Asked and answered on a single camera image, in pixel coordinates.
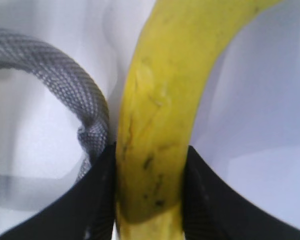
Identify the yellow banana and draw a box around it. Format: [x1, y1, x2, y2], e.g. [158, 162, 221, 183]
[115, 0, 278, 240]

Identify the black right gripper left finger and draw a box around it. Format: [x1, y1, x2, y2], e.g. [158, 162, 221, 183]
[0, 144, 116, 240]

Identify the navy blue lunch bag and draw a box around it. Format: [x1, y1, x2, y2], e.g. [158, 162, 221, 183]
[0, 27, 110, 208]

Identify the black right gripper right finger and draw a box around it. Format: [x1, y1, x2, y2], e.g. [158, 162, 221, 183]
[183, 146, 300, 240]

